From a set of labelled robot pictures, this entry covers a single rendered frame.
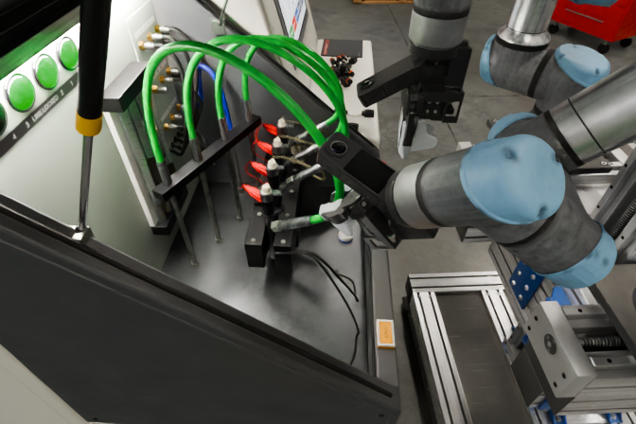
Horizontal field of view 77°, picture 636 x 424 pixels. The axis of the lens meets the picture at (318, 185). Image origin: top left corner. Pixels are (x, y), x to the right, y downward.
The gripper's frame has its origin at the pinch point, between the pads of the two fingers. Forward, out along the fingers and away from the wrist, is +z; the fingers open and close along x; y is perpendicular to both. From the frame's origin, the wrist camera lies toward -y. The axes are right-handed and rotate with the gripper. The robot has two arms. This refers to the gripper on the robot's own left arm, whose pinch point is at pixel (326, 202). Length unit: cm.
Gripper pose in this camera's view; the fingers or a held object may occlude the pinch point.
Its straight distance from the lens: 63.7
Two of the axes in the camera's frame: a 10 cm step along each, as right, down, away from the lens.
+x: 6.2, -6.7, 4.1
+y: 6.6, 7.3, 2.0
